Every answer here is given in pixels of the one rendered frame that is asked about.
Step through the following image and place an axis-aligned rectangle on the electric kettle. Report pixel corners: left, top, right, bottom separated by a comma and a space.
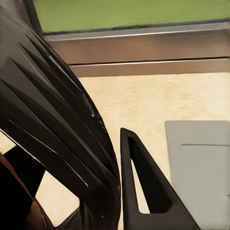
0, 5, 122, 230

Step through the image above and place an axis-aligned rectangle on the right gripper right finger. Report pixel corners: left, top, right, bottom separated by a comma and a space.
120, 127, 201, 230

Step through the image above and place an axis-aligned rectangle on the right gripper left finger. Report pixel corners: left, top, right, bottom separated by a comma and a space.
0, 146, 45, 230

